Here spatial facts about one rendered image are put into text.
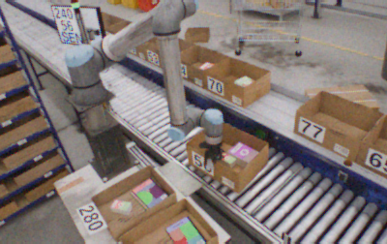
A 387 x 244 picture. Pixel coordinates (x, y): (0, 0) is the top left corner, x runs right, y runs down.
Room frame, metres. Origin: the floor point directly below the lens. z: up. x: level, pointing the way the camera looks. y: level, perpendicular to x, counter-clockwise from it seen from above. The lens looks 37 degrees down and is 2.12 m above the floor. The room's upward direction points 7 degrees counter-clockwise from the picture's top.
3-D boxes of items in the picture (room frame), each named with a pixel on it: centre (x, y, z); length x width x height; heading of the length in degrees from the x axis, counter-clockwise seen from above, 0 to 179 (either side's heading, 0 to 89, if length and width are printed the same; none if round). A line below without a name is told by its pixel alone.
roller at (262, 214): (1.10, -0.45, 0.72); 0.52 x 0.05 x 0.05; 128
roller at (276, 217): (1.04, -0.49, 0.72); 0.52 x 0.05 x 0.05; 128
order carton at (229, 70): (1.97, -0.34, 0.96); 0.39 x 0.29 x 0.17; 38
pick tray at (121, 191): (1.11, 0.38, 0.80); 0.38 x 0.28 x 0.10; 123
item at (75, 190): (1.11, 0.41, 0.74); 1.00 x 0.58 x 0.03; 34
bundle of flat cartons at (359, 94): (2.78, -1.66, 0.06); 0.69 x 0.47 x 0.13; 85
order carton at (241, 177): (1.35, -0.17, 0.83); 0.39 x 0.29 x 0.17; 43
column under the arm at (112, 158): (1.49, 0.56, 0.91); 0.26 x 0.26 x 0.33; 34
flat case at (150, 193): (1.17, 0.29, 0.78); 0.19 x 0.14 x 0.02; 36
